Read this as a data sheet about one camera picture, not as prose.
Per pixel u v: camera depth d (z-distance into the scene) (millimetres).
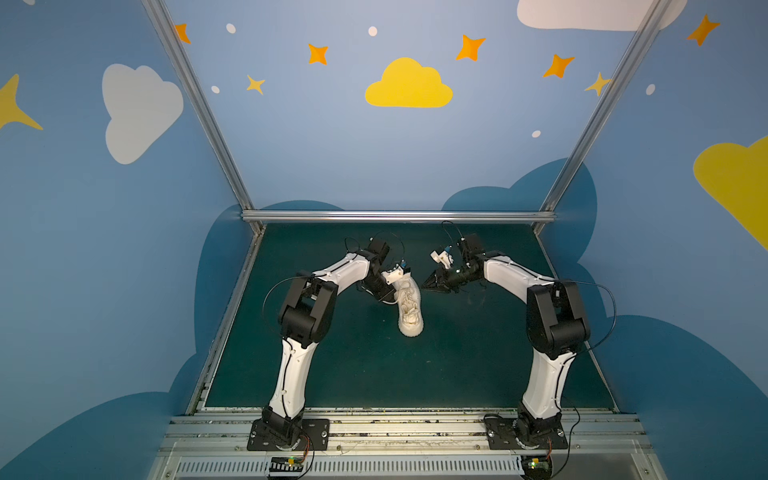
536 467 733
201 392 829
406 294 959
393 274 913
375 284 878
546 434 680
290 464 727
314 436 735
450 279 853
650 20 705
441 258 911
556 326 526
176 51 741
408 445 735
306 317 569
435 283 861
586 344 949
